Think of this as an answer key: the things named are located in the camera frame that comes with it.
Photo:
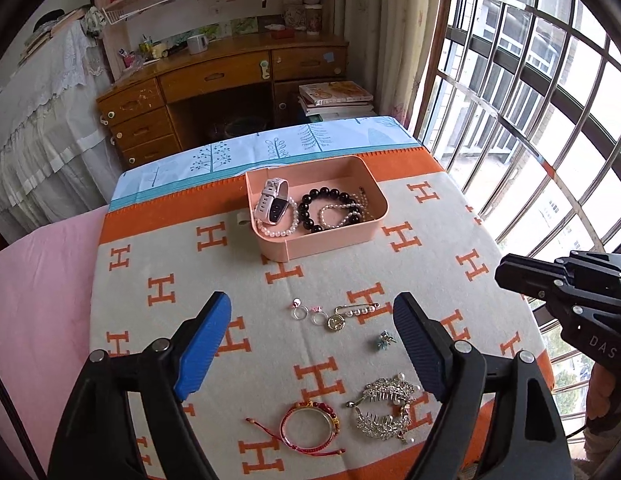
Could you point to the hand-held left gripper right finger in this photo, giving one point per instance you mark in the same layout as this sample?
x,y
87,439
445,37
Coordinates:
x,y
420,355

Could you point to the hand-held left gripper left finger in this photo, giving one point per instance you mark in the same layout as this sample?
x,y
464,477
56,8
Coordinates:
x,y
205,355

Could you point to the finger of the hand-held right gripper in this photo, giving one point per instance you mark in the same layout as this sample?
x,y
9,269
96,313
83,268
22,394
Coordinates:
x,y
533,265
525,285

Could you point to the rhinestone hair comb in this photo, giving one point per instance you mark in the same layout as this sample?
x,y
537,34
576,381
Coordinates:
x,y
385,389
380,425

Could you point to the pearl safety pin brooch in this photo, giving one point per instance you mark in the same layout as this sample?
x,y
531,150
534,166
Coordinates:
x,y
334,322

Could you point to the pink plastic tray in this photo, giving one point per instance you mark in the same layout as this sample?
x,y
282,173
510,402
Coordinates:
x,y
330,242

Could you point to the person's right hand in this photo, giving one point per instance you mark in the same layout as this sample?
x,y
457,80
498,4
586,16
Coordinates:
x,y
605,395

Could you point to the orange patterned blanket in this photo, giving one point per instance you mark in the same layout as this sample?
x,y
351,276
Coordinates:
x,y
270,310

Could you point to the metal window grille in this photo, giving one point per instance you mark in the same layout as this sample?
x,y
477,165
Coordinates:
x,y
495,125

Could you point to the white smartwatch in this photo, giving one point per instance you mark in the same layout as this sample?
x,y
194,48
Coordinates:
x,y
270,207

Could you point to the pink bed sheet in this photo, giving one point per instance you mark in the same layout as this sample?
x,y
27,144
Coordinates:
x,y
40,310

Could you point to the blue tree print sheet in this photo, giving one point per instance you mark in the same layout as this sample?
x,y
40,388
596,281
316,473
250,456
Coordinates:
x,y
290,147

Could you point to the stack of books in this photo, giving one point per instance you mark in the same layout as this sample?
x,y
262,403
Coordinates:
x,y
335,95

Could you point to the beige curtain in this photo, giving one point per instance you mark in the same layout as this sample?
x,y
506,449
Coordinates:
x,y
390,35

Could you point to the wooden desk with drawers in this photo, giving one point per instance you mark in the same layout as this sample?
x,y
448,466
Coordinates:
x,y
215,77

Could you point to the piano under white cover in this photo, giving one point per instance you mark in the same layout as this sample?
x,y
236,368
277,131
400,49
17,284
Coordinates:
x,y
40,110

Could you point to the yellow desk toy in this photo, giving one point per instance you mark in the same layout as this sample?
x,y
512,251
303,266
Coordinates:
x,y
153,50

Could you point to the white mug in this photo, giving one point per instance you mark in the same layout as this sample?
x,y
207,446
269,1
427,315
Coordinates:
x,y
196,45

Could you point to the floral lidded jar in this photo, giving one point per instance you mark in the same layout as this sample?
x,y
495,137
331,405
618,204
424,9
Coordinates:
x,y
313,20

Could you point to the red tissue box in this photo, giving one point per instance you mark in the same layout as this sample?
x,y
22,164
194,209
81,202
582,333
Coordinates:
x,y
283,34

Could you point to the wooden bookshelf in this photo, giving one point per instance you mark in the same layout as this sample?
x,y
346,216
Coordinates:
x,y
215,5

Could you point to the pile of books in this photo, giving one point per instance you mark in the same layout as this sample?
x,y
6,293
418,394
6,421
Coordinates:
x,y
50,32

